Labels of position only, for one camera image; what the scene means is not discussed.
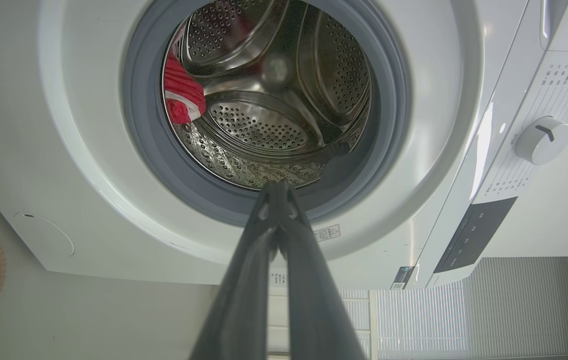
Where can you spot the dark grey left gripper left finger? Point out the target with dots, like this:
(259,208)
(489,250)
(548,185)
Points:
(244,295)

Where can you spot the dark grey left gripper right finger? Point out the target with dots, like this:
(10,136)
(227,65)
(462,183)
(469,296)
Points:
(314,300)

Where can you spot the dark gray control panel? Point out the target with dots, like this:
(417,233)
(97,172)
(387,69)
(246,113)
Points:
(474,235)

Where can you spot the stainless steel washing machine drum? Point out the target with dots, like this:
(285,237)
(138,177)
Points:
(284,100)

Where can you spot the grey rubber door gasket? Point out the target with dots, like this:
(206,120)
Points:
(150,150)

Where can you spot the red white striped garment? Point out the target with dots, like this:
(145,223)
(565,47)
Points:
(182,95)

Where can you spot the white front-load washing machine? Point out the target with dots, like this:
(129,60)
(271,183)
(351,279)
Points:
(79,150)

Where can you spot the white round control dial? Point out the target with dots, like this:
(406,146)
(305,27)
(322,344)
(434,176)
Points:
(542,140)

